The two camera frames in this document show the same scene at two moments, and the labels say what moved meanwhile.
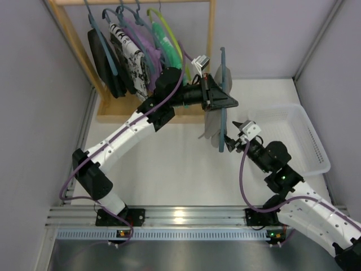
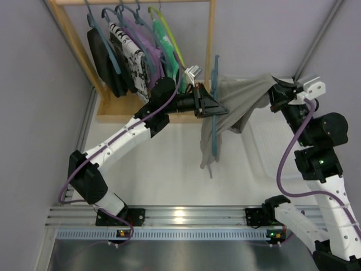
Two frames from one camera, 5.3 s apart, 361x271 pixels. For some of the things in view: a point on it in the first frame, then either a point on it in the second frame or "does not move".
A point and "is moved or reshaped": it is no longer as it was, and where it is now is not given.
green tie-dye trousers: (170, 55) does not move
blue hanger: (223, 123) → (214, 92)
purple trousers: (143, 39) does not move
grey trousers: (213, 117) is moved or reshaped
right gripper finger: (239, 125) → (284, 83)
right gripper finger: (230, 143) → (276, 94)
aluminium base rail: (154, 215) does not move
